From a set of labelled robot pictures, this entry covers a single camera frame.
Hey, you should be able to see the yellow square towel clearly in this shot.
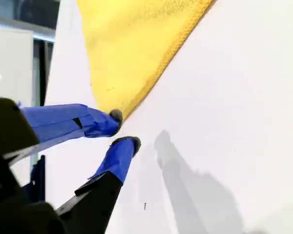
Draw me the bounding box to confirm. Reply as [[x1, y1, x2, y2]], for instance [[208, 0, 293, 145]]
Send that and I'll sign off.
[[76, 0, 217, 121]]

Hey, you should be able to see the white panel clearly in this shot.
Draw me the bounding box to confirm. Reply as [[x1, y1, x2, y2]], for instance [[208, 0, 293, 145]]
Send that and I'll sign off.
[[0, 26, 35, 104]]

